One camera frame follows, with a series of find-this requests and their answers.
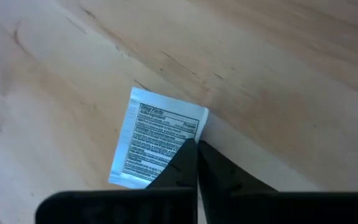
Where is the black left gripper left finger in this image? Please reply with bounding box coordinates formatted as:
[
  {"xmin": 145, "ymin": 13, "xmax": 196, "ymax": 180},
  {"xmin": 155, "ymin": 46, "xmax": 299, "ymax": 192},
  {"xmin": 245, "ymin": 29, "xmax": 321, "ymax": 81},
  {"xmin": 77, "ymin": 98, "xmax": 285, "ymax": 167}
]
[{"xmin": 35, "ymin": 138, "xmax": 198, "ymax": 224}]

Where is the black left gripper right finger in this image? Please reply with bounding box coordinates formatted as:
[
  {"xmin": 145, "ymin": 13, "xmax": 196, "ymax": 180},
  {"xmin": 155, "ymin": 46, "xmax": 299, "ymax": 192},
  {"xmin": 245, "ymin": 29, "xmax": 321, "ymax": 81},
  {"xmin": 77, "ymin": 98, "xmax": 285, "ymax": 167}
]
[{"xmin": 198, "ymin": 141, "xmax": 358, "ymax": 224}]

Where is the white antiseptic wipe packet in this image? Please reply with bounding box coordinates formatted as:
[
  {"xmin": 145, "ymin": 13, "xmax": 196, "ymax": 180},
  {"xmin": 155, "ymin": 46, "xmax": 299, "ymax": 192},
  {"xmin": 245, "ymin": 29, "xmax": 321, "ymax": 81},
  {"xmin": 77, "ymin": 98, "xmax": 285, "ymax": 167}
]
[{"xmin": 108, "ymin": 86, "xmax": 209, "ymax": 190}]

